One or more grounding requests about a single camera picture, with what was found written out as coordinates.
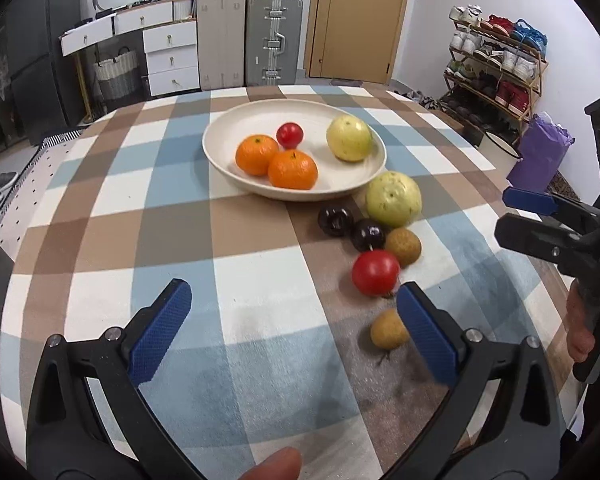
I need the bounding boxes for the brown longan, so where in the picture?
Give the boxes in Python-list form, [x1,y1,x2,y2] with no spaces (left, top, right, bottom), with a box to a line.
[370,308,410,351]
[385,228,422,268]

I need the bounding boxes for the purple bag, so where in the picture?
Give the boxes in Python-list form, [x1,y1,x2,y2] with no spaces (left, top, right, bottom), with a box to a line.
[507,112,576,192]

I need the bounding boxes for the wooden shoe rack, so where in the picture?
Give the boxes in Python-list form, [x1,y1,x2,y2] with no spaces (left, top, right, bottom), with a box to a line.
[439,4,548,144]

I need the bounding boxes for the right hand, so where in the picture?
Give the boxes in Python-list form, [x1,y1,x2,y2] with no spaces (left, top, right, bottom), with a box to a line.
[565,280,595,363]

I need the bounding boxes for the white bucket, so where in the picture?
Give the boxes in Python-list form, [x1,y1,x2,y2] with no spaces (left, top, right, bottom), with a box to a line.
[479,131,521,160]

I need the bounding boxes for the yellow guava front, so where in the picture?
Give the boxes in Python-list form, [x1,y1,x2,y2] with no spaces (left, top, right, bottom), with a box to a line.
[326,114,374,162]

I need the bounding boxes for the wooden door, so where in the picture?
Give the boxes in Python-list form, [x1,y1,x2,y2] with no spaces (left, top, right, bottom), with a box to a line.
[303,0,407,84]

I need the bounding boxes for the grey slippers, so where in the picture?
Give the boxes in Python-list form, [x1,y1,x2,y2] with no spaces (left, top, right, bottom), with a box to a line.
[0,171,19,205]

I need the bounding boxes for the orange mandarin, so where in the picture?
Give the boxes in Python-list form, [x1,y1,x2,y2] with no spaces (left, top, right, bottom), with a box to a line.
[268,150,318,191]
[235,134,279,177]

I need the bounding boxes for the beige suitcase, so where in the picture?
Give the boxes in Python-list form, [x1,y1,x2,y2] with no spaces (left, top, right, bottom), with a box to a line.
[197,0,246,90]

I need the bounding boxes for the black refrigerator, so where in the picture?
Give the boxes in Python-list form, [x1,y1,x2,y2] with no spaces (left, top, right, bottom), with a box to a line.
[5,0,85,144]

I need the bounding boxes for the silver aluminium suitcase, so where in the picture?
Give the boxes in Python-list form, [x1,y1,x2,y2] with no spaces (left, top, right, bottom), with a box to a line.
[245,0,303,87]

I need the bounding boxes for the red cherry tomato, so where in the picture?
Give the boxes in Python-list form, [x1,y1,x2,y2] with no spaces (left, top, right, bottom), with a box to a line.
[351,249,401,297]
[276,122,304,150]

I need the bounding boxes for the white drawer desk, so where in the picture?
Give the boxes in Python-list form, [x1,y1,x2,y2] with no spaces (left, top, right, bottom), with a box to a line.
[59,0,201,96]

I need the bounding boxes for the left hand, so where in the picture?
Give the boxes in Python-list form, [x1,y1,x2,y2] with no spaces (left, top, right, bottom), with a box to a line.
[240,446,302,480]

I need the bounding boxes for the yellow-green guava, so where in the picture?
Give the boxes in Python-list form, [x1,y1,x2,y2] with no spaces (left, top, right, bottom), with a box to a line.
[365,171,422,228]

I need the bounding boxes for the woven laundry basket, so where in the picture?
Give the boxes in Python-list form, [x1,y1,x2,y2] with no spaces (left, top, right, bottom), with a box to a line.
[94,47,142,101]

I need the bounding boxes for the cream round plate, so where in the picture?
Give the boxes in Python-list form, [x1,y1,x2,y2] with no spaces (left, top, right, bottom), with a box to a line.
[202,99,387,202]

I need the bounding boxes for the checkered tablecloth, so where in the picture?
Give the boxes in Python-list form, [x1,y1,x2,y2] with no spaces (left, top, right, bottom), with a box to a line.
[0,86,578,479]

